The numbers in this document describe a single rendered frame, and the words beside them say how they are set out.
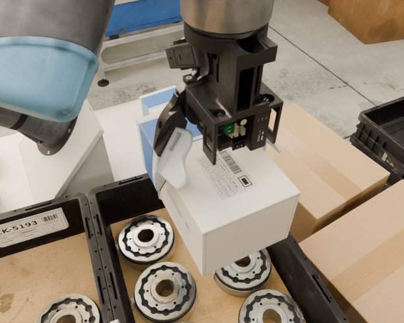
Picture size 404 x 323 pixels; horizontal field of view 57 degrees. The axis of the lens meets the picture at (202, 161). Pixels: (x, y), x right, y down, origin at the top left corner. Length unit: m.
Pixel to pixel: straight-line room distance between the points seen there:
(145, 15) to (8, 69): 2.33
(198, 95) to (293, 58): 2.62
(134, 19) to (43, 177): 1.77
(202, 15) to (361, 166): 0.65
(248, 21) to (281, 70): 2.51
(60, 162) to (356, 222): 0.63
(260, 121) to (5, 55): 0.21
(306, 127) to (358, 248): 0.34
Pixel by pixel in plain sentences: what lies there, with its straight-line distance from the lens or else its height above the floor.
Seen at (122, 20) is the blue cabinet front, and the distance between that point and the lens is 2.52.
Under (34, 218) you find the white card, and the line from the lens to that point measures 0.72.
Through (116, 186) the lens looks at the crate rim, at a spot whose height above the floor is 0.93.
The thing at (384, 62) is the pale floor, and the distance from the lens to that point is 3.13.
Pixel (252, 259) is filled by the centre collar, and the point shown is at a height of 0.87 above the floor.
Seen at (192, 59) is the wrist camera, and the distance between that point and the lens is 0.36.
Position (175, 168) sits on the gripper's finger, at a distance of 0.39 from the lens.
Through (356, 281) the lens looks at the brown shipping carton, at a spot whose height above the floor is 0.86.
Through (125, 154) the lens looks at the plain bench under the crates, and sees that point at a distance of 1.08.
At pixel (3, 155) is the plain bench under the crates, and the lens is 1.20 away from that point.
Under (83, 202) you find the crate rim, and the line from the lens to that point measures 0.69.
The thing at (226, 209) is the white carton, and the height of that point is 1.13.
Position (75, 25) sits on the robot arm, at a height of 1.34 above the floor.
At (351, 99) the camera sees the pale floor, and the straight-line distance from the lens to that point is 2.64.
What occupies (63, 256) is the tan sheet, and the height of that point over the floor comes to 0.83.
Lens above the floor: 1.45
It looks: 46 degrees down
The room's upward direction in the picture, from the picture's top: straight up
